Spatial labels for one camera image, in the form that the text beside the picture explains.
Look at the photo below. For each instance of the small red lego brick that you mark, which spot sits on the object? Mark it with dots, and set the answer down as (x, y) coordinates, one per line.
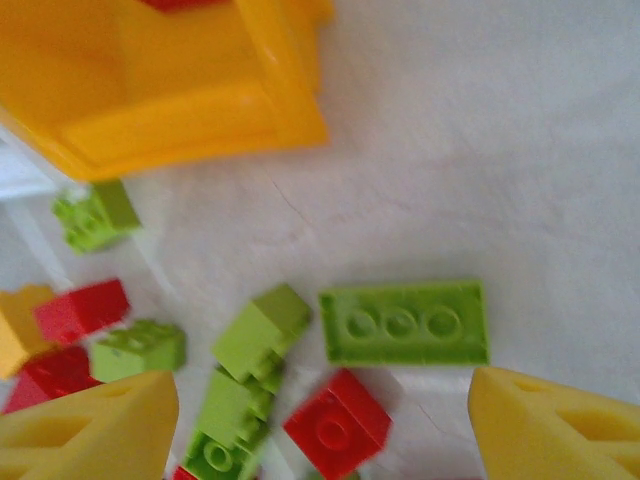
(50, 380)
(184, 474)
(180, 3)
(82, 310)
(337, 425)

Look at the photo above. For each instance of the orange plastic bin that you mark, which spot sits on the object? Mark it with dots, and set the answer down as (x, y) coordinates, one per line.
(150, 100)

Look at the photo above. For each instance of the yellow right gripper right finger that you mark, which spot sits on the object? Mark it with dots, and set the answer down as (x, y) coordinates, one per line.
(540, 440)

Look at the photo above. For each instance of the white plastic bin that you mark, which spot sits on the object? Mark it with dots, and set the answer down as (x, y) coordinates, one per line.
(20, 175)

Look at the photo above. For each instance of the small green lego brick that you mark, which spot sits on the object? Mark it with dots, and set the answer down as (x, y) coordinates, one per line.
(232, 405)
(137, 352)
(217, 457)
(260, 335)
(95, 220)

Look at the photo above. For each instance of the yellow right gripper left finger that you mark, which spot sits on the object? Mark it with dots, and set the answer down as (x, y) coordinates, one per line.
(90, 435)

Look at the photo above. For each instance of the long green lego brick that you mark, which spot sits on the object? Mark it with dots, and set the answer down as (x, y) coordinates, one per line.
(405, 322)

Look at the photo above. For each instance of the small yellow lego brick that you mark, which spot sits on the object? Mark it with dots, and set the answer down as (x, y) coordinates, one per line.
(20, 330)

